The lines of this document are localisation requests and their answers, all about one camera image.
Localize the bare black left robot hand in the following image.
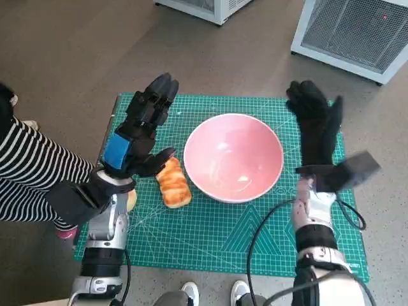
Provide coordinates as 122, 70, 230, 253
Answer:
101, 72, 180, 179

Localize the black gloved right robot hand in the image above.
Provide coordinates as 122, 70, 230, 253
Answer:
286, 79, 344, 167

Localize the long braided toy bread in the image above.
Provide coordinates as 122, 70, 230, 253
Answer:
155, 157, 193, 210

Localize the round toy bread bun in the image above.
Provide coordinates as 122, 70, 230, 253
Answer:
126, 188, 138, 213

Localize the pink bowl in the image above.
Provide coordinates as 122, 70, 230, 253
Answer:
183, 113, 284, 204

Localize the green cutting mat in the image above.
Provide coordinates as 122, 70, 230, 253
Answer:
73, 92, 370, 284

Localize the large white mesh cabinet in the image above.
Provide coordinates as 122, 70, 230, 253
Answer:
290, 0, 408, 85

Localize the person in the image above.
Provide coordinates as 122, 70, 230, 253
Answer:
0, 83, 96, 231

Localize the pink shoe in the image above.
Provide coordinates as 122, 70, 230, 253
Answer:
56, 228, 79, 240

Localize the small white mesh cabinet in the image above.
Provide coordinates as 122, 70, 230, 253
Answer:
153, 0, 256, 27

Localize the white shoe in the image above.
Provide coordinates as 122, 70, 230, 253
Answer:
229, 280, 251, 306
180, 280, 200, 306

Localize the dark grey leg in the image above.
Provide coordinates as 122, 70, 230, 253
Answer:
152, 290, 189, 306
237, 293, 268, 306

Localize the beige box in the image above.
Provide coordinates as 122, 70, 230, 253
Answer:
0, 298, 73, 306

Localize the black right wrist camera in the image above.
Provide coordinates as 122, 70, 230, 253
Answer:
315, 151, 383, 194

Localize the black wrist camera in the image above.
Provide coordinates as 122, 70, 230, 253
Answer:
315, 151, 383, 194
44, 181, 106, 226

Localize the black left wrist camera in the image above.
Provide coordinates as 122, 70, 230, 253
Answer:
44, 181, 106, 226

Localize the short black cable loop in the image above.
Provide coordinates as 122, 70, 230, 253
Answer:
337, 198, 367, 231

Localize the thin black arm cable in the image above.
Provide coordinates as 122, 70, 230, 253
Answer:
119, 248, 132, 306

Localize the long black arm cable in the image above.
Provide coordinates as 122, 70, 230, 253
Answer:
247, 199, 377, 306

